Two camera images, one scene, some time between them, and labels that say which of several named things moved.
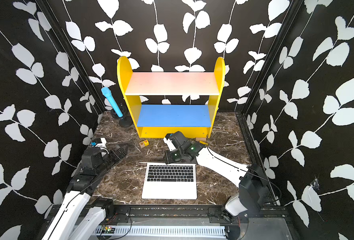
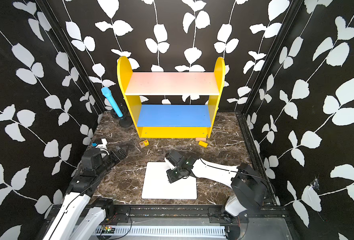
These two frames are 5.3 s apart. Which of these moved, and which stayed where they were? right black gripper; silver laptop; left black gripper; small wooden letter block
Moved: right black gripper
Stayed: small wooden letter block; silver laptop; left black gripper
